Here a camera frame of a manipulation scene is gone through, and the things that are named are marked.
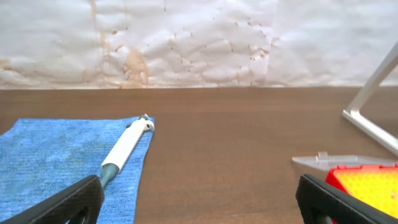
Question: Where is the red and yellow tip box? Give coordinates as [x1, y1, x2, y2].
[292, 151, 398, 220]

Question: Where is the white and blue stand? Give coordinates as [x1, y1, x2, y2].
[341, 42, 398, 158]

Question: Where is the blue cloth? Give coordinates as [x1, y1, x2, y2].
[0, 115, 155, 224]

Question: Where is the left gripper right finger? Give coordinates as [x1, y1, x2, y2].
[295, 173, 398, 224]

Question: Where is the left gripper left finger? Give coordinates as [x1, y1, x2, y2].
[0, 174, 106, 224]

